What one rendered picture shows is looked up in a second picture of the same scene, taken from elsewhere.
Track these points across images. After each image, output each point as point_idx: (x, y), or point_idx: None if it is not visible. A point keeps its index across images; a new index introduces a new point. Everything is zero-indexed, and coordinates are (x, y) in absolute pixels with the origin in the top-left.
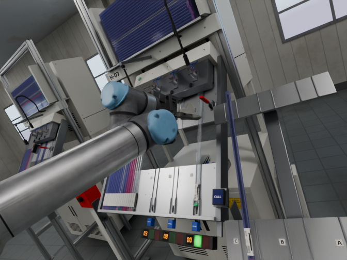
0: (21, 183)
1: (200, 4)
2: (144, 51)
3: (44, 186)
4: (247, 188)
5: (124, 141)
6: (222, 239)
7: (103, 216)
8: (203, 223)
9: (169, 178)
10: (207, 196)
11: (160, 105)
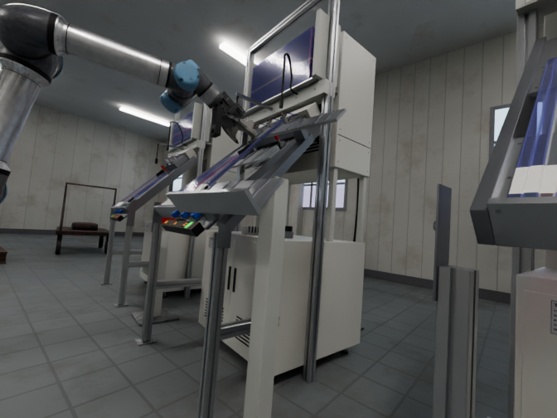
0: (85, 30)
1: (315, 66)
2: (269, 103)
3: (93, 37)
4: None
5: (152, 59)
6: (239, 305)
7: (156, 221)
8: (233, 281)
9: None
10: None
11: (225, 105)
